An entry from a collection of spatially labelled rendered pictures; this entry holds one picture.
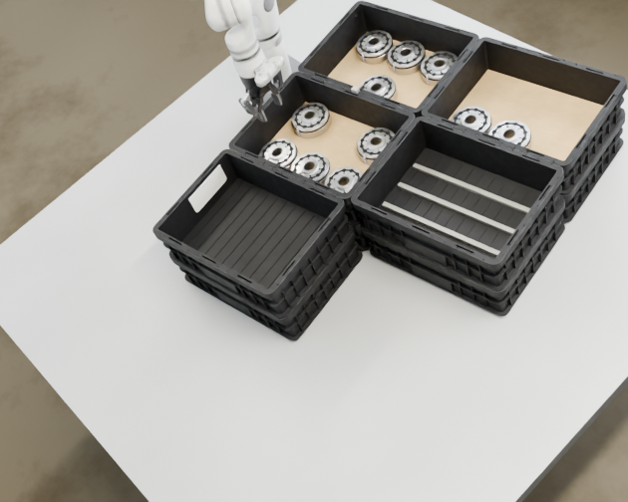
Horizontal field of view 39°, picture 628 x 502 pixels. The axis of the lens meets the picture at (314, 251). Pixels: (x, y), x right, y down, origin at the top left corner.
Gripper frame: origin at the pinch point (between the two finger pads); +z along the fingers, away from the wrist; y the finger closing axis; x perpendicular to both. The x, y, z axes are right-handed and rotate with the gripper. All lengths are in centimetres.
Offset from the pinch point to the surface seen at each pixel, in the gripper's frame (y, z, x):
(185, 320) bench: 50, 30, 0
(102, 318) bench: 61, 30, -21
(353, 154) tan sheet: -7.3, 17.4, 16.4
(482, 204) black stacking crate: -9, 18, 54
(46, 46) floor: -45, 99, -227
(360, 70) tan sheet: -33.3, 17.3, -0.6
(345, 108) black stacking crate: -17.4, 13.7, 7.2
